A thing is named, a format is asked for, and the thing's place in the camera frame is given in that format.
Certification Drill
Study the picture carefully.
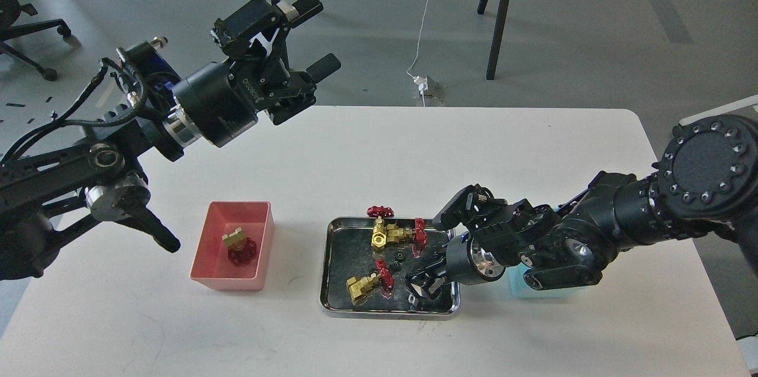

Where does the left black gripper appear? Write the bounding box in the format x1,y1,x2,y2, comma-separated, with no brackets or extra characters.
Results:
172,0,342,147

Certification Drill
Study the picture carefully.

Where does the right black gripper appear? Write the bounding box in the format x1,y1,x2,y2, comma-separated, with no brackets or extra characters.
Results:
405,235,506,310

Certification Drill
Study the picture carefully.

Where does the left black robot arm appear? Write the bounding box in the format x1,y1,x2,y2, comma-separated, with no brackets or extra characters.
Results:
2,0,341,280

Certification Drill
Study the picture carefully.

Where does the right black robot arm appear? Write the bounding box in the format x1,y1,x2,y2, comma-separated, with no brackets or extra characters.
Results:
406,114,757,301

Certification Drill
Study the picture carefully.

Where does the blue plastic box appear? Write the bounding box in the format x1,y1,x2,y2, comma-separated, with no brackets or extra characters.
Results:
506,263,587,299

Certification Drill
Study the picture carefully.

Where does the pink plastic box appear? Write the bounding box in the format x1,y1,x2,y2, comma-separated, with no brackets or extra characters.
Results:
190,201,275,291

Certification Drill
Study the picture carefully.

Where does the metal tray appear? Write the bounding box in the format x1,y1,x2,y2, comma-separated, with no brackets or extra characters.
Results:
320,216,460,320

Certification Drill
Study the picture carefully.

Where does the white power adapter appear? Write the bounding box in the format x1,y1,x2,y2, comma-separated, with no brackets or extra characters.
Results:
406,70,429,96

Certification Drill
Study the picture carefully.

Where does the black office chair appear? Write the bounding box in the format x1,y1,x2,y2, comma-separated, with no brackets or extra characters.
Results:
1,0,72,81

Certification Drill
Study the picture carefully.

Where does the brass valve side red handle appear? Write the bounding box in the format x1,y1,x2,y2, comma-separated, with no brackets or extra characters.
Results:
386,218,429,249

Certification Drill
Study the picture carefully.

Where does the brass valve upright red handle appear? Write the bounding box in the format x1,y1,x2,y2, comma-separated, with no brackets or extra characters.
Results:
367,205,394,251

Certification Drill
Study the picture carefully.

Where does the white cable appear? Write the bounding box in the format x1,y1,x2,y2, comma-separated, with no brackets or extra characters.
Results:
406,0,439,107

